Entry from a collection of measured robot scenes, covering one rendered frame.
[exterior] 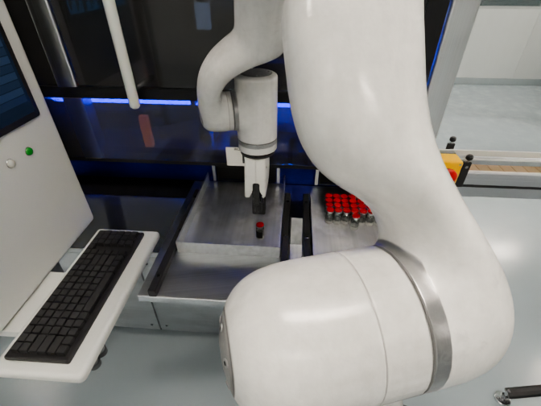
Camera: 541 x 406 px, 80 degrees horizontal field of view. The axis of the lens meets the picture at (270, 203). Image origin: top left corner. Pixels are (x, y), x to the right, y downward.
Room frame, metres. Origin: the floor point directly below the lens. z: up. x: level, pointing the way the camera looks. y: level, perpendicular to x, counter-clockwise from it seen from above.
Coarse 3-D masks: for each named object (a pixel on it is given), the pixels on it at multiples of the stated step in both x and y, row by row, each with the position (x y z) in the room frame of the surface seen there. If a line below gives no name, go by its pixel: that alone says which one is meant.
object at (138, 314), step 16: (64, 256) 0.89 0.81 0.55; (144, 272) 0.87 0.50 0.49; (128, 304) 0.88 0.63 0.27; (144, 304) 0.87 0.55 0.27; (160, 304) 0.87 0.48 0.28; (176, 304) 0.86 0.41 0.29; (192, 304) 0.86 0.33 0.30; (128, 320) 0.88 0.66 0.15; (144, 320) 0.87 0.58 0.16; (160, 320) 0.87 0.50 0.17; (176, 320) 0.86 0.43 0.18; (192, 320) 0.86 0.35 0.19; (208, 320) 0.85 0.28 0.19
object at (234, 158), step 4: (228, 148) 0.84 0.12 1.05; (232, 148) 0.84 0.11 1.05; (236, 148) 0.84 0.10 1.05; (228, 152) 0.84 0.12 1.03; (232, 152) 0.84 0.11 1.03; (236, 152) 0.84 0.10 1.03; (240, 152) 0.84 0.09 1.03; (228, 156) 0.84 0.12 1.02; (232, 156) 0.84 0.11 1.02; (236, 156) 0.84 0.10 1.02; (240, 156) 0.84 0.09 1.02; (228, 160) 0.84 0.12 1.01; (232, 160) 0.84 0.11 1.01; (236, 160) 0.84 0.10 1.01; (240, 160) 0.84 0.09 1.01; (228, 164) 0.84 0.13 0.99; (232, 164) 0.84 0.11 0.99; (236, 164) 0.84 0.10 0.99; (240, 164) 0.84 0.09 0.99; (244, 164) 0.83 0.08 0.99
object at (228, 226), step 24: (216, 192) 0.86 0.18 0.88; (240, 192) 0.86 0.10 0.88; (192, 216) 0.72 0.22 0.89; (216, 216) 0.73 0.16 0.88; (240, 216) 0.73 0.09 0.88; (264, 216) 0.73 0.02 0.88; (192, 240) 0.63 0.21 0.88; (216, 240) 0.63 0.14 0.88; (240, 240) 0.63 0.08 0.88; (264, 240) 0.63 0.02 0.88
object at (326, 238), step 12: (312, 216) 0.69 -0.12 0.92; (312, 228) 0.64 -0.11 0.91; (324, 228) 0.68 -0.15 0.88; (336, 228) 0.68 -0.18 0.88; (348, 228) 0.68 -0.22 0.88; (360, 228) 0.68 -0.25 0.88; (372, 228) 0.68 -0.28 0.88; (312, 240) 0.59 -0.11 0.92; (324, 240) 0.63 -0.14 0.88; (336, 240) 0.63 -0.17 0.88; (348, 240) 0.63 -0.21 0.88; (360, 240) 0.63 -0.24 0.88; (372, 240) 0.63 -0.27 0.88; (312, 252) 0.56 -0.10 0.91; (324, 252) 0.58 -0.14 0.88
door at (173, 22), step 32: (64, 0) 0.88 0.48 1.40; (96, 0) 0.87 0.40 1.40; (128, 0) 0.86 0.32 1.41; (160, 0) 0.86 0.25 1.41; (192, 0) 0.85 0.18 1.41; (224, 0) 0.85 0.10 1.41; (64, 32) 0.88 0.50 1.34; (96, 32) 0.87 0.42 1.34; (128, 32) 0.87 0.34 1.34; (160, 32) 0.86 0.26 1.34; (192, 32) 0.85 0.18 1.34; (224, 32) 0.85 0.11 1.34; (96, 64) 0.87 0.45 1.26; (160, 64) 0.86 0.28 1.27; (192, 64) 0.85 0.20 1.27
